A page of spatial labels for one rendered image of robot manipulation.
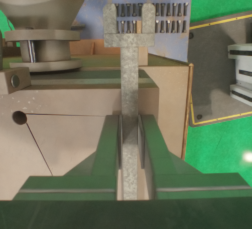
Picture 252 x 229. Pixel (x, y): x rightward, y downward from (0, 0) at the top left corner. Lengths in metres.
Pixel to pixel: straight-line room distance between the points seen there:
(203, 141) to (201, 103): 0.61
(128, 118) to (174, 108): 0.17
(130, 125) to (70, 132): 0.06
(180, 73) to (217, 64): 1.05
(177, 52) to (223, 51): 0.50
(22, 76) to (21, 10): 0.11
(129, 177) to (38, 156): 0.09
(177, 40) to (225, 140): 1.28
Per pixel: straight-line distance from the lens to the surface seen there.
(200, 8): 1.65
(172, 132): 0.33
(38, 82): 0.21
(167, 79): 0.30
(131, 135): 0.16
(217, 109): 1.42
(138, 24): 0.32
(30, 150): 0.20
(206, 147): 1.92
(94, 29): 0.90
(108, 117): 0.15
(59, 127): 0.18
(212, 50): 1.32
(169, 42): 0.90
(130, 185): 0.19
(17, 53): 0.92
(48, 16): 0.27
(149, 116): 0.15
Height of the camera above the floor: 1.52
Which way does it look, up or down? 73 degrees down
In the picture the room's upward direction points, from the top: 179 degrees clockwise
